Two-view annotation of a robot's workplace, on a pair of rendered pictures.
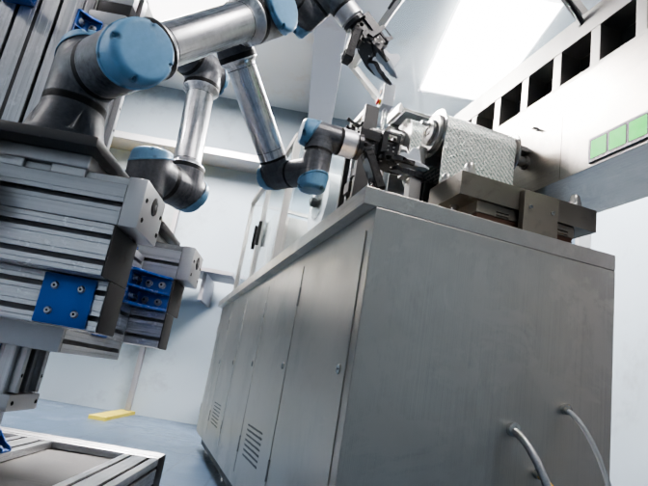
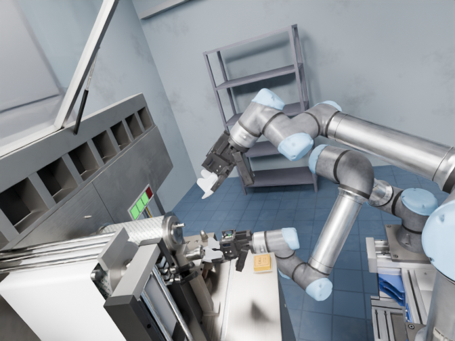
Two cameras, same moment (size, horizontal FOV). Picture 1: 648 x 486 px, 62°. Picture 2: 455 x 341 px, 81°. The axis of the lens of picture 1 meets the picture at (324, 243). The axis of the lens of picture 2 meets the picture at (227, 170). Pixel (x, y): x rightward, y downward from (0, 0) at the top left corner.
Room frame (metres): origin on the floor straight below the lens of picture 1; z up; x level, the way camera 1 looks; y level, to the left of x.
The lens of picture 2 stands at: (2.01, 0.32, 1.75)
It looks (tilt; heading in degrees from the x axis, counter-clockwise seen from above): 24 degrees down; 209
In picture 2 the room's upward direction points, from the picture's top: 17 degrees counter-clockwise
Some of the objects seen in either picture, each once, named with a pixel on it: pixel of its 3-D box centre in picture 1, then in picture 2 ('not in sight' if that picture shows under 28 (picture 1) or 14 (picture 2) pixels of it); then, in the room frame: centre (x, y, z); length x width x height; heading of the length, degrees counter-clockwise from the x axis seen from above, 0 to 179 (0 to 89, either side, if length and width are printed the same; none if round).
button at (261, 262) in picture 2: not in sight; (262, 262); (1.23, -0.08, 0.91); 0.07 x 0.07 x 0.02; 15
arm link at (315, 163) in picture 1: (310, 172); (289, 263); (1.32, 0.07, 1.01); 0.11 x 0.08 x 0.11; 51
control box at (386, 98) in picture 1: (384, 97); not in sight; (1.99, -0.14, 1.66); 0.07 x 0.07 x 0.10; 10
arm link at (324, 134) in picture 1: (320, 137); (282, 240); (1.30, 0.06, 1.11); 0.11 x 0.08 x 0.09; 105
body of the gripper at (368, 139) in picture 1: (375, 149); (237, 243); (1.35, -0.10, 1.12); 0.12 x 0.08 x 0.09; 105
